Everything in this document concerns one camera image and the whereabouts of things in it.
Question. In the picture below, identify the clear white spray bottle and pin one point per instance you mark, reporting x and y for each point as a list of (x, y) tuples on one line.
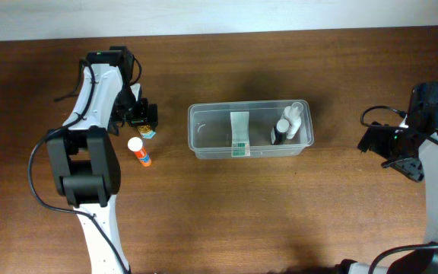
[(293, 114)]

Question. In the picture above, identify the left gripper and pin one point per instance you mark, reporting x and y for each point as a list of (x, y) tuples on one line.
[(142, 117)]

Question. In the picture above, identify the orange tube white cap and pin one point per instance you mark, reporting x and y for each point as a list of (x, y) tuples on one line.
[(136, 145)]

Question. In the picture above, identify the white green tube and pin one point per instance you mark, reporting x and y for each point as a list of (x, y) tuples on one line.
[(240, 145)]

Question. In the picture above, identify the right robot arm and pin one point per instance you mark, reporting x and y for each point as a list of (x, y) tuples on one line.
[(420, 119)]

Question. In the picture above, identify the dark bottle white cap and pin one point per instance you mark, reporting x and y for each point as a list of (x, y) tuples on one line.
[(279, 132)]

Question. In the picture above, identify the small gold-lid jar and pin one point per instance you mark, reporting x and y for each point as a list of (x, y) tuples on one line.
[(146, 131)]

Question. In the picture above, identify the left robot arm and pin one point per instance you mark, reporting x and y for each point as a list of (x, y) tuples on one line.
[(84, 164)]

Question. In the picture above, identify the clear plastic container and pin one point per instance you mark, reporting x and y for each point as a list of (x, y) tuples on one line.
[(209, 129)]

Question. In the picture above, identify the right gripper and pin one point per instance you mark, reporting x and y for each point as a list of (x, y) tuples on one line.
[(412, 168)]

